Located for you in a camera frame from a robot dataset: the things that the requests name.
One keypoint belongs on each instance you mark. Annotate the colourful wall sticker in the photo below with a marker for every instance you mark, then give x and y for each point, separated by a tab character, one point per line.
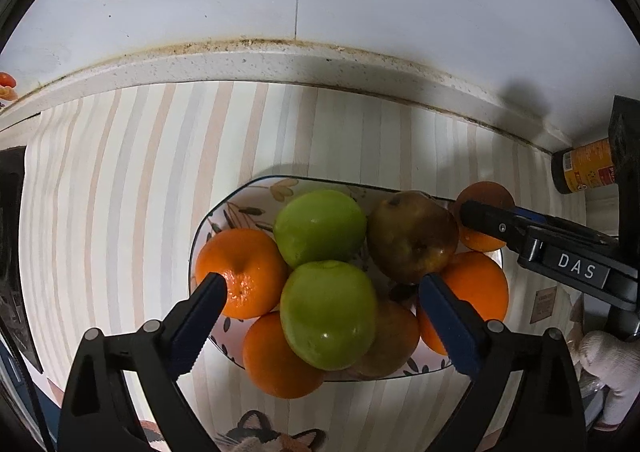
7	88

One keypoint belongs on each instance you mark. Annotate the brownish apple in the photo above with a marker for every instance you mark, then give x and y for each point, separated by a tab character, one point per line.
409	235
397	335

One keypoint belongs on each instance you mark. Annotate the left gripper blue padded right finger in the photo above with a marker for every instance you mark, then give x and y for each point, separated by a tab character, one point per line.
457	324

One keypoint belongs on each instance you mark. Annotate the dark soy sauce bottle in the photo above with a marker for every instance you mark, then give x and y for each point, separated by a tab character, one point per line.
583	168

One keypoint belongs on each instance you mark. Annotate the large orange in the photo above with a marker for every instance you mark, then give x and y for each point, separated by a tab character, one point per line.
476	278

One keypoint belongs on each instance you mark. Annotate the black gas stove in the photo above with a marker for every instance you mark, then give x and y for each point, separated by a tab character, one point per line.
13	310

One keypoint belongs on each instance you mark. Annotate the green apple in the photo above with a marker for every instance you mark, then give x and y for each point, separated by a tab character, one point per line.
321	225
328	314

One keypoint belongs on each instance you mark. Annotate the small dark orange fruit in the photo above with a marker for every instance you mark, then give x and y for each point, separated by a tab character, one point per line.
474	211

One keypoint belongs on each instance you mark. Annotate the white gloved hand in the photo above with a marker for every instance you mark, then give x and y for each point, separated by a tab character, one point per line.
616	364

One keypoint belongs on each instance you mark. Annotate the brownish apple front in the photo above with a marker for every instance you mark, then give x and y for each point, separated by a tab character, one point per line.
397	335

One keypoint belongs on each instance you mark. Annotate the striped cat table cloth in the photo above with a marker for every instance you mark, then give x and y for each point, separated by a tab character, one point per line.
116	184

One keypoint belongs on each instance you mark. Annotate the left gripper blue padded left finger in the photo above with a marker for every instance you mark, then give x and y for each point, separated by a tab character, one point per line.
189	324

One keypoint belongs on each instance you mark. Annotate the small brown coaster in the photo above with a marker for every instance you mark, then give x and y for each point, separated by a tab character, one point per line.
543	305

